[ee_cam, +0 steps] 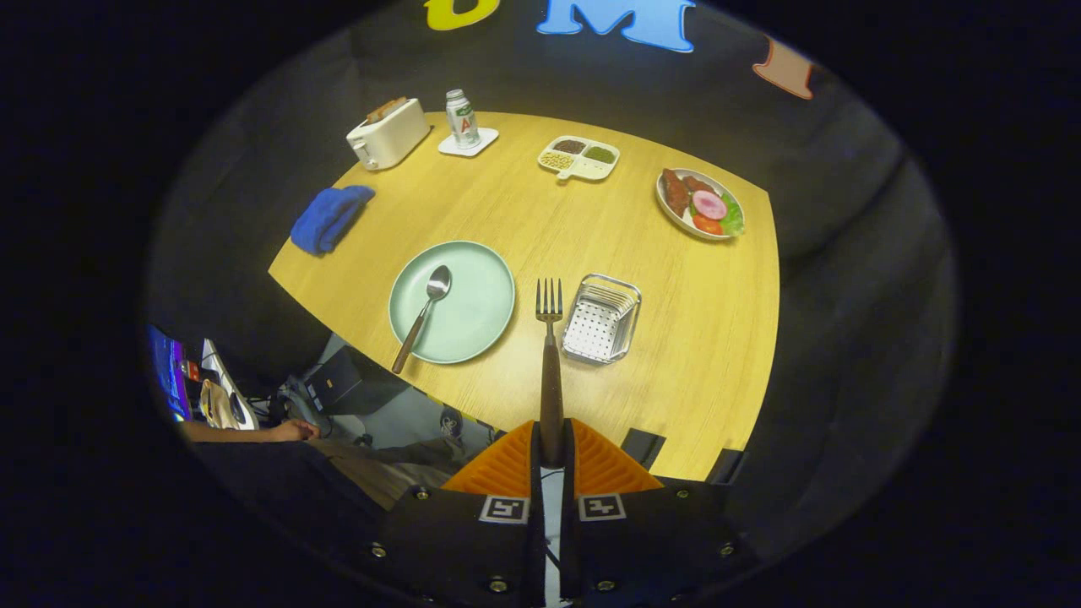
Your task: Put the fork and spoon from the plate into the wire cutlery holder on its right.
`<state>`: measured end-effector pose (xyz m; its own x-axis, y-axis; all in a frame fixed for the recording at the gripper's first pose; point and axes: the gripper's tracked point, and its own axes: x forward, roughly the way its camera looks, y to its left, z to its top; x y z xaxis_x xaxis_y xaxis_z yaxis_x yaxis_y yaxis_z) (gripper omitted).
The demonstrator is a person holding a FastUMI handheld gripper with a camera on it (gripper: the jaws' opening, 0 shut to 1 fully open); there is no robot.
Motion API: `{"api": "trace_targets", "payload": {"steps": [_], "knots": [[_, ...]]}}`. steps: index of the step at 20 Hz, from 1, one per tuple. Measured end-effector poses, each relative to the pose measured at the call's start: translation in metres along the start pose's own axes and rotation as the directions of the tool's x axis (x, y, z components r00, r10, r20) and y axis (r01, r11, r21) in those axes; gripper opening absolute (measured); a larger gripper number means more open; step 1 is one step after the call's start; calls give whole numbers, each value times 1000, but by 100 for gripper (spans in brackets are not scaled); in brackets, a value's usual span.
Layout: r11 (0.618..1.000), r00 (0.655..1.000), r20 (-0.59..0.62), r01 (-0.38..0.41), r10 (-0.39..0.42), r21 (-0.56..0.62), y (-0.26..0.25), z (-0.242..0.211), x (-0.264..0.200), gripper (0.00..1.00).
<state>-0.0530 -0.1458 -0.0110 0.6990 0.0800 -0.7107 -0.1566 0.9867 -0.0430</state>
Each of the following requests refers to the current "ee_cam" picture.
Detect pale green plate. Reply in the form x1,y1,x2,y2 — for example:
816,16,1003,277
388,241,516,365

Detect white toaster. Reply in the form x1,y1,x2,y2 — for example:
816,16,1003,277
346,98,432,171

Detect white divided dish with grains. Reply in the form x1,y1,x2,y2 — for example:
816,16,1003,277
537,135,621,182

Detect black table bracket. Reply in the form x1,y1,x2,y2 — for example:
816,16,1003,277
708,448,748,485
621,428,666,470

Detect black backdrop cloth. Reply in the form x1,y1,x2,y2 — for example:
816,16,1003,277
144,0,959,558

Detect fork with brown handle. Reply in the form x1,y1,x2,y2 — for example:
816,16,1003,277
535,278,565,467

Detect metal wire basket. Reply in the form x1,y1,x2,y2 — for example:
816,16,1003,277
561,273,643,366

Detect spoon with brown handle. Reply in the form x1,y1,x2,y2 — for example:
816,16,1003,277
390,264,453,375

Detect lit blue screen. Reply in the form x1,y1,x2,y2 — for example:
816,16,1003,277
150,325,195,421

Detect grilled meat pieces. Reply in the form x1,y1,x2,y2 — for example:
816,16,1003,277
661,169,717,218

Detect white flat device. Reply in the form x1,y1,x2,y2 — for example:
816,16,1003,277
198,338,258,430

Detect blue folded towel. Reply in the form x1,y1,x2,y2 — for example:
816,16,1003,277
291,185,376,257

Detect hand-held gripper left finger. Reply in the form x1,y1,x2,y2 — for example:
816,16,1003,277
372,420,546,608

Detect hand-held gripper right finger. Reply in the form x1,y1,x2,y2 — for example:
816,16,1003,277
557,418,761,608

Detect white plate of food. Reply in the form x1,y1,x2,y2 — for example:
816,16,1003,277
655,167,746,242

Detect white square coaster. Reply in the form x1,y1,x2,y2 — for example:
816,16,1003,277
437,127,499,158

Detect black box under table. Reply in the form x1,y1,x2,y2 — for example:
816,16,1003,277
304,346,406,415

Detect white drink bottle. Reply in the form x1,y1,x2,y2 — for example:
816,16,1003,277
445,89,481,150

